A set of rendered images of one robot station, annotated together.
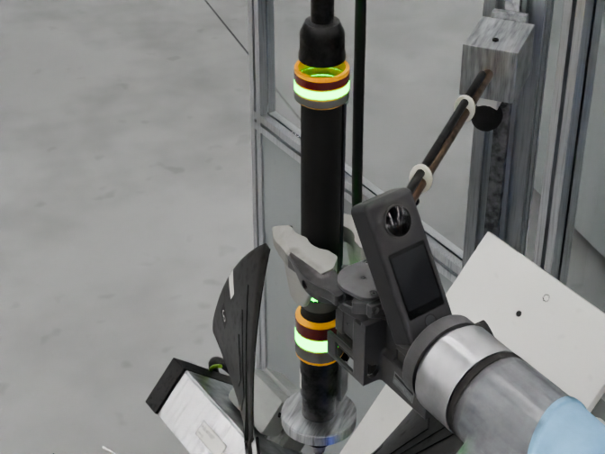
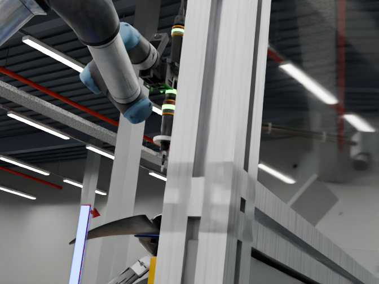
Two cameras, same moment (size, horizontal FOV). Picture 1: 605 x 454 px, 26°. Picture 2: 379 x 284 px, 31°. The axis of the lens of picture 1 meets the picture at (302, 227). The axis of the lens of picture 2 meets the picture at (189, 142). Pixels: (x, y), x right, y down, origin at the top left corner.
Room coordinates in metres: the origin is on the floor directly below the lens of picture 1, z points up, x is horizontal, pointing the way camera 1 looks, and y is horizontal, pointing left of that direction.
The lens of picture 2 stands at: (0.03, -1.64, 0.90)
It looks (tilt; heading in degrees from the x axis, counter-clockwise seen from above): 17 degrees up; 59
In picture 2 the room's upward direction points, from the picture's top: 6 degrees clockwise
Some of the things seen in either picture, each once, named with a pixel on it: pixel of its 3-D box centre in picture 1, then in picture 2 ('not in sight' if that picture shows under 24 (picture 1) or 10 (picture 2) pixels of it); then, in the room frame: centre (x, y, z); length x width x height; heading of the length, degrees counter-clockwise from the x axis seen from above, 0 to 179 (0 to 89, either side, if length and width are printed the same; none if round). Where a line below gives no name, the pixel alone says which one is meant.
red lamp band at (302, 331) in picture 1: (320, 320); (170, 105); (0.92, -0.02, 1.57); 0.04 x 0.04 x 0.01
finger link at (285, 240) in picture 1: (299, 274); not in sight; (0.90, 0.00, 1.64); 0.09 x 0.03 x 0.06; 43
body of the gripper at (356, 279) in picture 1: (401, 330); (155, 69); (0.83, -0.08, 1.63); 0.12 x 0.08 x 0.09; 33
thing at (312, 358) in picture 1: (319, 343); (168, 112); (0.92, -0.02, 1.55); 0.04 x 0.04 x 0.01
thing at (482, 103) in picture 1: (487, 111); not in sight; (1.47, -0.23, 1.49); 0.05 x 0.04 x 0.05; 158
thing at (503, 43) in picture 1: (498, 57); not in sight; (1.50, -0.25, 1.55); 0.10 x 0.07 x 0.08; 158
